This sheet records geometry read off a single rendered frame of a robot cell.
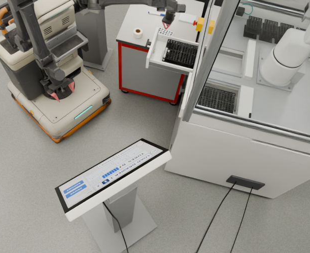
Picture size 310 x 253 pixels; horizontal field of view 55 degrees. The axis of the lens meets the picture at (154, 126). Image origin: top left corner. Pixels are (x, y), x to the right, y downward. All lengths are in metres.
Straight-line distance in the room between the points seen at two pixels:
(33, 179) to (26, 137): 0.40
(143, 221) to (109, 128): 0.88
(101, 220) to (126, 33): 1.44
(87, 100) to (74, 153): 0.48
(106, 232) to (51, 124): 0.95
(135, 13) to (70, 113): 0.96
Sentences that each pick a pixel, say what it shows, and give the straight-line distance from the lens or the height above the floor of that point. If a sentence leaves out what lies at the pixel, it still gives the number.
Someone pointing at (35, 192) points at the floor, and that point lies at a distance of 2.62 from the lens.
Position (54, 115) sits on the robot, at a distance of 2.53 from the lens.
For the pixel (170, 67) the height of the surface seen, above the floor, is 0.87.
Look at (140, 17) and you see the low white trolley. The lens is 2.48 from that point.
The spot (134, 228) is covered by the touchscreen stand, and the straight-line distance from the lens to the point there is 2.42.
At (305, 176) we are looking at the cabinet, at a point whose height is 0.64.
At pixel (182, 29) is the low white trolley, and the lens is 2.44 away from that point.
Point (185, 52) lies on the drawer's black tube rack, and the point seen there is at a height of 0.90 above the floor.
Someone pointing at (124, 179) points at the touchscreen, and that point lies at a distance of 1.30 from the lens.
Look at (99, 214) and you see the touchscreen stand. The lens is 2.45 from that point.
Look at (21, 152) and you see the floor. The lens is 2.77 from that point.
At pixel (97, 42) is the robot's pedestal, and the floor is 0.34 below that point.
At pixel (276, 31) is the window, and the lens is 1.19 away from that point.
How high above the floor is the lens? 2.43
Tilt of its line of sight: 62 degrees down
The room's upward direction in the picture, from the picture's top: 12 degrees clockwise
